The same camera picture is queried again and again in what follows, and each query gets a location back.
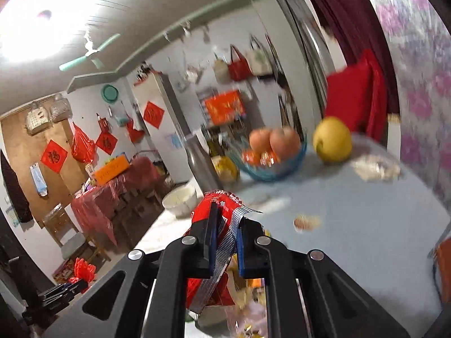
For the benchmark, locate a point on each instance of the white bed sheet tablecloth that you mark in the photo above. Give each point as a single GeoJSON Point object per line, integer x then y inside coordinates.
{"type": "Point", "coordinates": [380, 233]}

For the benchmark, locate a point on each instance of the red cushion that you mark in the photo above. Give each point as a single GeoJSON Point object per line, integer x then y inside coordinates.
{"type": "Point", "coordinates": [357, 95]}

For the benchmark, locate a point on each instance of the white refrigerator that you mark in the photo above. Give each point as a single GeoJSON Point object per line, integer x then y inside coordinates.
{"type": "Point", "coordinates": [165, 123]}

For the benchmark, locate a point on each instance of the blue glass fruit bowl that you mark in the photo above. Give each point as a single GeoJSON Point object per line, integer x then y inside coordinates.
{"type": "Point", "coordinates": [268, 171]}

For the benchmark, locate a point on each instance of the orange gift box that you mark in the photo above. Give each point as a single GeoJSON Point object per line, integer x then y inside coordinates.
{"type": "Point", "coordinates": [111, 170]}

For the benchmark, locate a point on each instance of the white ceramic bowl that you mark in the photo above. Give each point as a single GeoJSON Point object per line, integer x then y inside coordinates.
{"type": "Point", "coordinates": [181, 201]}

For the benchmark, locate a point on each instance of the green ceiling fan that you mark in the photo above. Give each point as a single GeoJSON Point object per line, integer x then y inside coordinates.
{"type": "Point", "coordinates": [91, 53]}

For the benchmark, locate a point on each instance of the red hanging tote bag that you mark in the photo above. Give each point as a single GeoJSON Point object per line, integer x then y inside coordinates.
{"type": "Point", "coordinates": [238, 67]}

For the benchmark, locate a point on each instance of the red tablecloth dining table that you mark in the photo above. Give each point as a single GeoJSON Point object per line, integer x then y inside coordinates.
{"type": "Point", "coordinates": [97, 210]}

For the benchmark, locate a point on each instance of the peach in bowl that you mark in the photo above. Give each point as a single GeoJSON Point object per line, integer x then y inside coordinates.
{"type": "Point", "coordinates": [259, 140]}
{"type": "Point", "coordinates": [285, 142]}

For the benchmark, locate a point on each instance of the yellow plastic bag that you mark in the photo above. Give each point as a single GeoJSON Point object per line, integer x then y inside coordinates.
{"type": "Point", "coordinates": [226, 170]}

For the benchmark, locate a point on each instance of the red fu diamond poster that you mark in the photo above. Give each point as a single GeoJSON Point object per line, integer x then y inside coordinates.
{"type": "Point", "coordinates": [54, 156]}

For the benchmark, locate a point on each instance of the silver metal bottle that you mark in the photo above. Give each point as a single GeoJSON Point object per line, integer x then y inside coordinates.
{"type": "Point", "coordinates": [201, 165]}

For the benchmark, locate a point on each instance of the wooden chair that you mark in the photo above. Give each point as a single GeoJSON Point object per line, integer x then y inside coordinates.
{"type": "Point", "coordinates": [71, 240]}

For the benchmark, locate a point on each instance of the yellow pomelo fruit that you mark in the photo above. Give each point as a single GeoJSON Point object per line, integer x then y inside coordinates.
{"type": "Point", "coordinates": [332, 140]}

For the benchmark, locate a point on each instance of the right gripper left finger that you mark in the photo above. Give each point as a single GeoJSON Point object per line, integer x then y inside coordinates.
{"type": "Point", "coordinates": [144, 295]}

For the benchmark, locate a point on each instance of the red snack wrapper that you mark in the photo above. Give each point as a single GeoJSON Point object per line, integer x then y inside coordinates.
{"type": "Point", "coordinates": [213, 291]}

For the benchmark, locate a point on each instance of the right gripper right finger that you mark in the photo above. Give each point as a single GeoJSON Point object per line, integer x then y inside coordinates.
{"type": "Point", "coordinates": [308, 294]}

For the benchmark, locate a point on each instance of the right peach in bowl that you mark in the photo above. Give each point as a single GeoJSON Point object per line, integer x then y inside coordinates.
{"type": "Point", "coordinates": [285, 142]}

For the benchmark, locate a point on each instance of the left peach in bowl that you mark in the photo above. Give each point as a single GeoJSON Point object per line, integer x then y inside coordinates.
{"type": "Point", "coordinates": [259, 140]}

